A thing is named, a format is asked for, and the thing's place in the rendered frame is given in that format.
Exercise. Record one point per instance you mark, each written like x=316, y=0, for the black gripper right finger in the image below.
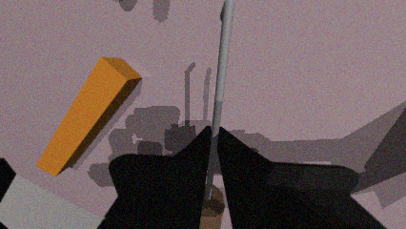
x=250, y=179

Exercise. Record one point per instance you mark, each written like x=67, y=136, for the screwdriver with wooden handle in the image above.
x=213, y=202

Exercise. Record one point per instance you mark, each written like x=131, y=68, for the orange rectangular bar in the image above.
x=109, y=83

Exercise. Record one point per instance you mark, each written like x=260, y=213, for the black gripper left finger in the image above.
x=184, y=174

